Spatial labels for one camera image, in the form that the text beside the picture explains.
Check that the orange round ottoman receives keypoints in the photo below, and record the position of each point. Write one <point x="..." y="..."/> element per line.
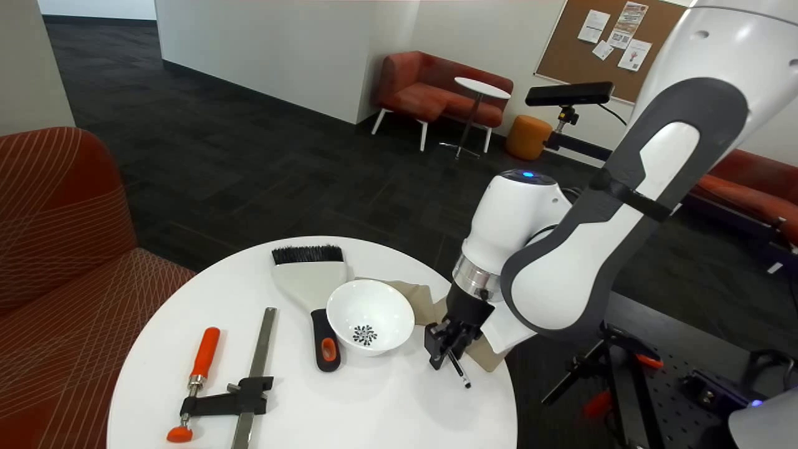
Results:
<point x="530" y="138"/>

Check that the black stereo camera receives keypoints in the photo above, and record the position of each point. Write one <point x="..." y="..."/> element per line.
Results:
<point x="568" y="93"/>

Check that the red bench sofa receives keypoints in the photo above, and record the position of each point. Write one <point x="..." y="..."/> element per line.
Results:
<point x="748" y="187"/>

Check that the white bowl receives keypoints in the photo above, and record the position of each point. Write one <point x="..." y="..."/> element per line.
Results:
<point x="370" y="309"/>

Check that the black spring clamp orange tips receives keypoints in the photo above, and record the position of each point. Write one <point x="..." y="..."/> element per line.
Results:
<point x="649" y="362"/>

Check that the black perforated mounting board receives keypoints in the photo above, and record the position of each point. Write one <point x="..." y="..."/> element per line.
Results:
<point x="705" y="424"/>

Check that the red sofa with white legs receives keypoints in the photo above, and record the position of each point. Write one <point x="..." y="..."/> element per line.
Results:
<point x="414" y="91"/>

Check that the orange striped sofa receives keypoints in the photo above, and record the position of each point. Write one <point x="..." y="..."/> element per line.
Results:
<point x="57" y="289"/>

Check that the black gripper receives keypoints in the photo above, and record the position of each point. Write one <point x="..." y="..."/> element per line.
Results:
<point x="465" y="315"/>

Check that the small white side table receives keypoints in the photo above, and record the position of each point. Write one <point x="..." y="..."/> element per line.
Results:
<point x="481" y="87"/>

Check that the cork pin board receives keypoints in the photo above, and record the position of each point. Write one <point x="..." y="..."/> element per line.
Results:
<point x="563" y="62"/>

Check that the white paper sheet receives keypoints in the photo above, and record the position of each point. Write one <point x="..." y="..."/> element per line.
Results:
<point x="594" y="26"/>
<point x="636" y="56"/>

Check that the small white paper note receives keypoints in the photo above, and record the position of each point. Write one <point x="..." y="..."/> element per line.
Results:
<point x="601" y="51"/>

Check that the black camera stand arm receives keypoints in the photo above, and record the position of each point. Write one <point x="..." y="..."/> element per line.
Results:
<point x="577" y="146"/>

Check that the white round table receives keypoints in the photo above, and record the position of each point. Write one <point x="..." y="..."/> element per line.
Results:
<point x="365" y="408"/>

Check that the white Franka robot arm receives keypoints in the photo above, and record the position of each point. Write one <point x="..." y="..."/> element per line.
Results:
<point x="575" y="258"/>

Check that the small dark beads cluster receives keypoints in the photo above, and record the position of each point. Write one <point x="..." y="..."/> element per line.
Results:
<point x="365" y="334"/>

